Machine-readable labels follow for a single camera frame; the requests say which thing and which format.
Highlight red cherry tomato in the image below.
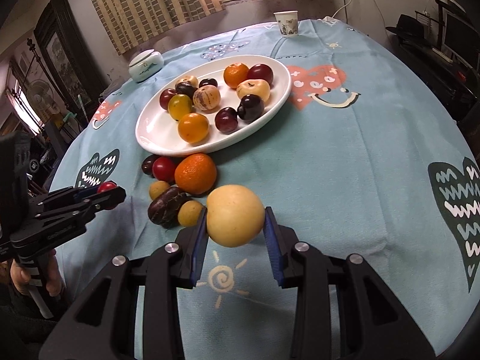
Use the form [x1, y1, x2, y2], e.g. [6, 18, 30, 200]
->
[97, 181, 117, 194]

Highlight small tan longan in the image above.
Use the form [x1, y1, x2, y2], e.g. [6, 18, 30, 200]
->
[177, 200, 203, 228]
[149, 180, 170, 201]

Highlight dark brown passion fruit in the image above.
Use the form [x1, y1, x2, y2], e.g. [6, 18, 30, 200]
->
[147, 186, 191, 229]

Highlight large orange mandarin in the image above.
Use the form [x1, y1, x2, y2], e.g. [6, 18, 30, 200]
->
[174, 154, 217, 195]

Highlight orange-yellow tomato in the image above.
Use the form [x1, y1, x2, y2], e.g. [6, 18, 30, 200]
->
[177, 113, 210, 144]

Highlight yellow-green tomato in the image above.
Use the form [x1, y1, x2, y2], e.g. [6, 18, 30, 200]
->
[168, 94, 194, 121]

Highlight pale yellow pear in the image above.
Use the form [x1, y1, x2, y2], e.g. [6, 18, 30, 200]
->
[206, 184, 265, 248]

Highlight striped pepino melon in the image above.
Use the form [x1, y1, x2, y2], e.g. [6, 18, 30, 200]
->
[193, 85, 221, 111]
[175, 75, 199, 88]

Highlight small orange mandarin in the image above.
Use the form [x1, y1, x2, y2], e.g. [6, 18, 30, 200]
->
[223, 63, 249, 89]

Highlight tan apple-shaped fruit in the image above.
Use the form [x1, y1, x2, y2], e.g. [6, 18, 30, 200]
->
[236, 79, 270, 104]

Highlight red plum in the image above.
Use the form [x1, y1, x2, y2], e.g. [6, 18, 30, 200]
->
[247, 63, 274, 86]

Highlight dark red-brown tomato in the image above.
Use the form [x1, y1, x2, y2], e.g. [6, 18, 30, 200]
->
[159, 88, 176, 110]

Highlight dark plum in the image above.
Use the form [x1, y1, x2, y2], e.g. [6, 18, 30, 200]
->
[237, 94, 264, 122]

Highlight person left hand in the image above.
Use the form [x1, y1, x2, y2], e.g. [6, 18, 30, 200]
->
[10, 248, 65, 298]

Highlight standing fan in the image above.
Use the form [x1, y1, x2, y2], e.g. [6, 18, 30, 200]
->
[27, 79, 59, 119]

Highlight white oval plate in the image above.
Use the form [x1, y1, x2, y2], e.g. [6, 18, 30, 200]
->
[135, 55, 292, 157]

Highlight celadon lidded jar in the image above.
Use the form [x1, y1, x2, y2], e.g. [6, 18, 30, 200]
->
[128, 49, 164, 83]

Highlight blue patterned tablecloth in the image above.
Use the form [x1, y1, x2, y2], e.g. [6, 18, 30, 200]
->
[52, 19, 479, 353]

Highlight printed paper cup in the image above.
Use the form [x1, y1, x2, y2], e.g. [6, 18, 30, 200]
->
[274, 10, 299, 38]

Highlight computer monitor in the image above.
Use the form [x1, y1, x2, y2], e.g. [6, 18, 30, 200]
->
[443, 12, 479, 70]

